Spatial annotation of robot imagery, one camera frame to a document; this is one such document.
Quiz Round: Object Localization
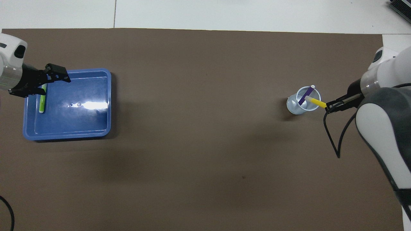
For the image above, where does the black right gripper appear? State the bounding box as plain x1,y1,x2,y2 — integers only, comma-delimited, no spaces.
325,79,363,114

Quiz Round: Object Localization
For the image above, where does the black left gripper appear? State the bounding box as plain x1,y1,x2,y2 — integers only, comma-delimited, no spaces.
9,63,71,98

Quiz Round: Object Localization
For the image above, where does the green pen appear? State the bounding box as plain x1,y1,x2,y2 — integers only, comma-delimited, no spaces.
39,84,48,114

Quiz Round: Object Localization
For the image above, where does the yellow pen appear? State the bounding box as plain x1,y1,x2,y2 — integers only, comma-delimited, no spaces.
304,96,328,108

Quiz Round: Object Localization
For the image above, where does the purple pen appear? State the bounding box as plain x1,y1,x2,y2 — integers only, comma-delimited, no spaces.
298,85,315,105

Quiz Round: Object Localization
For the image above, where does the blue plastic tray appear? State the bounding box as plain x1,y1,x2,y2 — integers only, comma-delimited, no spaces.
22,68,112,142

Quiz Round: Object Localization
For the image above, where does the translucent plastic cup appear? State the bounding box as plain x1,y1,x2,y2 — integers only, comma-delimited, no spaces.
286,86,321,115

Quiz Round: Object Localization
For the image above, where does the grey keyboard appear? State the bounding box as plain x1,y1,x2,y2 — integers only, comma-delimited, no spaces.
389,0,411,20

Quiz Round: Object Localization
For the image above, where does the brown table mat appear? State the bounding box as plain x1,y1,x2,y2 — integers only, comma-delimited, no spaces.
0,28,406,231

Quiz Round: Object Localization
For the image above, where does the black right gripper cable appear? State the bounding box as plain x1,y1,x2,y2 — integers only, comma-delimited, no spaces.
324,103,359,159

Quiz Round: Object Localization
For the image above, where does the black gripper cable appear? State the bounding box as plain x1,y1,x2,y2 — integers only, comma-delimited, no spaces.
0,195,15,231
324,103,359,159

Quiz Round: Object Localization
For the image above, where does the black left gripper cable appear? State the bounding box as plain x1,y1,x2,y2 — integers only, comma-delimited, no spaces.
0,195,15,231

